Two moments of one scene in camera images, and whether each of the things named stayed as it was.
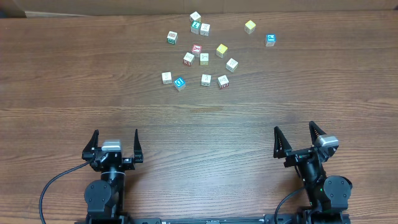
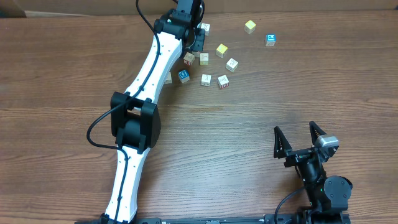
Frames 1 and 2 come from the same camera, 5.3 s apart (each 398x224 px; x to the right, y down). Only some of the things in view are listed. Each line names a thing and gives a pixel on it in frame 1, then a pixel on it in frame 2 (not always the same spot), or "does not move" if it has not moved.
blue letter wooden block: [179, 84] -> [184, 76]
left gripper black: [112, 158] -> [199, 38]
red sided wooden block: [189, 59] does not move
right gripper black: [302, 154] does not move
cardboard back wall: [48, 8] does not move
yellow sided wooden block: [204, 58] does not move
